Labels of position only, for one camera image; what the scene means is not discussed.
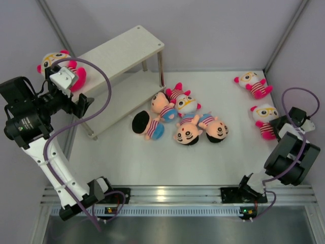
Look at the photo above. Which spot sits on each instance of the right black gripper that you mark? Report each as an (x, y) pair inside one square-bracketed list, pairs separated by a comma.
[(274, 123)]

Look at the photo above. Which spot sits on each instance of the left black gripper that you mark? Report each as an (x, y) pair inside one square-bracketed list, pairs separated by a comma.
[(78, 110)]

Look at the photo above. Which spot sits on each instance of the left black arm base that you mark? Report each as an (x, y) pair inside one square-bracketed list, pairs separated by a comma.
[(113, 197)]

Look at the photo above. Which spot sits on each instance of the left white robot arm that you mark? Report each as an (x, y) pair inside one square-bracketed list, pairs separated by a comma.
[(29, 125)]

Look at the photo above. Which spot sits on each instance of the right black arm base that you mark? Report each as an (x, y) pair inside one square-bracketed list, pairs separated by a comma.
[(237, 195)]

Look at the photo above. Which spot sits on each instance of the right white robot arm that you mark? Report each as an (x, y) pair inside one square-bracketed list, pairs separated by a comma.
[(294, 155)]

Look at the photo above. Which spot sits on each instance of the white two-tier shelf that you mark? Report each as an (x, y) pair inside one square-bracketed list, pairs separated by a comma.
[(134, 65)]

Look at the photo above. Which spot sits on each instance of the boy plush near shelf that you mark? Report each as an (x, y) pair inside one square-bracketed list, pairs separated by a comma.
[(161, 106)]

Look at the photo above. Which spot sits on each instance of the boy plush showing black hair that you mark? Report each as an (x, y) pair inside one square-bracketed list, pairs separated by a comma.
[(144, 124)]

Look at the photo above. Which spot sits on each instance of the boy plush face up right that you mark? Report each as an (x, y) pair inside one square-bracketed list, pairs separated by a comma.
[(216, 130)]

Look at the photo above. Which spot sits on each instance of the boy plush face up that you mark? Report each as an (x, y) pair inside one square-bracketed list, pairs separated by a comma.
[(188, 131), (216, 130)]

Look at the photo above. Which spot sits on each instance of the boy plush face up centre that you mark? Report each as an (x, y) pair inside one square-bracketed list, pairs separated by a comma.
[(188, 131)]

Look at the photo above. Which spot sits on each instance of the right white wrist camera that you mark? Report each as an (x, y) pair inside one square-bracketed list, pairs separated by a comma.
[(308, 126)]

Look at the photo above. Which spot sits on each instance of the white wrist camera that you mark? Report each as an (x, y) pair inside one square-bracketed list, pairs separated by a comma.
[(64, 79), (308, 126)]

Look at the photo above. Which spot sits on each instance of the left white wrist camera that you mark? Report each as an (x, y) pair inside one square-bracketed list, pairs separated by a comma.
[(64, 79)]

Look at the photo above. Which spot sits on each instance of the aluminium mounting rail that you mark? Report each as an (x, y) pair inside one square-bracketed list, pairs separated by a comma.
[(286, 195)]

